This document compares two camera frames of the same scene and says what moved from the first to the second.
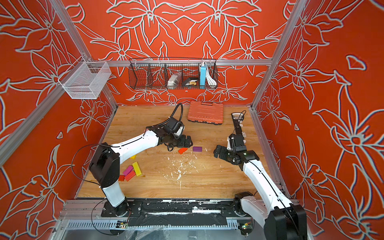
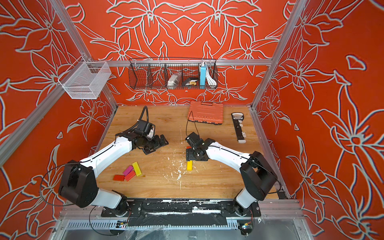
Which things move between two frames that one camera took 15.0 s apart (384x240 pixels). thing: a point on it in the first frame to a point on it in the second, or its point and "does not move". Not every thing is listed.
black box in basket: [191, 81] does not move
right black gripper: [224, 149] to [189, 157]
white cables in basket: [212, 82] does not move
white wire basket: [84, 80] does not move
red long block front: [130, 175] does not move
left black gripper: [183, 144] to [158, 143]
